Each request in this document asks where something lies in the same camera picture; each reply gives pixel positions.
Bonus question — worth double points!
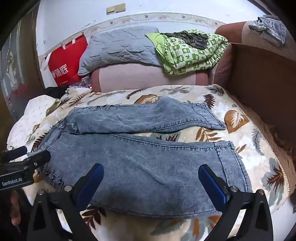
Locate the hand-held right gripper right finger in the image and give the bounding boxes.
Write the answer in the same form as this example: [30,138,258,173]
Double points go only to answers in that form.
[198,164,274,241]

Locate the dark cloth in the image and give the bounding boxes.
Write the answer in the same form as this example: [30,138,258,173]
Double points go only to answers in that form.
[162,31,208,49]

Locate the red shopping bag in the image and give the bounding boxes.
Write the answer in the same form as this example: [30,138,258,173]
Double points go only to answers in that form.
[40,35,89,88]

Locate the person's left hand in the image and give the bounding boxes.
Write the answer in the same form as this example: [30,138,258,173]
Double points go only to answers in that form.
[9,189,23,227]

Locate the blue denim pants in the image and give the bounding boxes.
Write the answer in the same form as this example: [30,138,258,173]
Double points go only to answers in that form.
[38,96,252,219]

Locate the green patterned quilt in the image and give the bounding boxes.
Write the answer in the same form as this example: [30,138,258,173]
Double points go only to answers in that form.
[145,29,228,76]

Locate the purple printed packet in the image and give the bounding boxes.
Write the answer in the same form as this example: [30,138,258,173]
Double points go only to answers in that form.
[80,77,93,88]

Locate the leaf-print blanket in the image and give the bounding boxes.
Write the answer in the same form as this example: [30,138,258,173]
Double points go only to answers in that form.
[7,85,290,241]

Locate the brass wall plate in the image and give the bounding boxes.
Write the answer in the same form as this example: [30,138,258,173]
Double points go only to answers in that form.
[106,4,126,14]

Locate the white printed sheet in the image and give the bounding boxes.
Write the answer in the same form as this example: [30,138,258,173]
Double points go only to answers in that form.
[7,95,62,149]

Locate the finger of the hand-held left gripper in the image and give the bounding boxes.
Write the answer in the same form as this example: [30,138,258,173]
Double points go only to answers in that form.
[0,146,28,163]
[24,150,51,167]

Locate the grey crumpled cloth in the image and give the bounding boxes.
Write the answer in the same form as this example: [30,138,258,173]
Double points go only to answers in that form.
[248,16,287,45]

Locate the black cloth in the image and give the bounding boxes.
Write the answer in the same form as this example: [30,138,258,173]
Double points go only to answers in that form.
[44,86,67,99]

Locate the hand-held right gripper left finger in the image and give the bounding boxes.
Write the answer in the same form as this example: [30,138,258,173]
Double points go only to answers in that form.
[27,163,104,241]

